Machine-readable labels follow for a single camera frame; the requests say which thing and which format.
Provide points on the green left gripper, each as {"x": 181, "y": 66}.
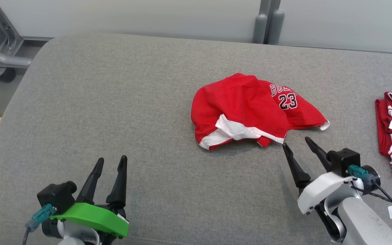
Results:
{"x": 94, "y": 214}

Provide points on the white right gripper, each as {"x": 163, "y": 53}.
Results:
{"x": 322, "y": 189}

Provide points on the red shorts with number print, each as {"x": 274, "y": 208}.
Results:
{"x": 240, "y": 98}

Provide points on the black caster wheel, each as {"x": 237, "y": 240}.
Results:
{"x": 5, "y": 75}

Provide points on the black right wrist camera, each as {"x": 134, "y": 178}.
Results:
{"x": 344, "y": 160}

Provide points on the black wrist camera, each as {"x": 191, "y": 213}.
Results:
{"x": 344, "y": 160}
{"x": 54, "y": 197}

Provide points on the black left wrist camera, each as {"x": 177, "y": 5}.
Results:
{"x": 54, "y": 197}

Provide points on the grey partition post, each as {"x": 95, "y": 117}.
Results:
{"x": 277, "y": 29}
{"x": 260, "y": 29}

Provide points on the grey metal trolley frame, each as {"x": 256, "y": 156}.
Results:
{"x": 2, "y": 59}

